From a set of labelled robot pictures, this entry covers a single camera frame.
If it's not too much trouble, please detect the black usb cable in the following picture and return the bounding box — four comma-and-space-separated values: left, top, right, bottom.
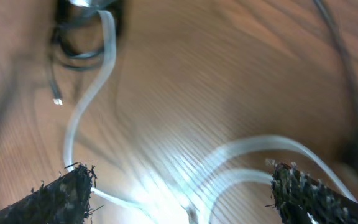
47, 0, 126, 106

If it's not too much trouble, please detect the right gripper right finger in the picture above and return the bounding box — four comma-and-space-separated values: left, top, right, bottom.
271, 163, 358, 224

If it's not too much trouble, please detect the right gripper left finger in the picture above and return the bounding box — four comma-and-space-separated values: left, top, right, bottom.
0, 163, 97, 224

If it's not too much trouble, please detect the white usb cable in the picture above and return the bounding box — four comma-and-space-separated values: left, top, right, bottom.
62, 9, 358, 224

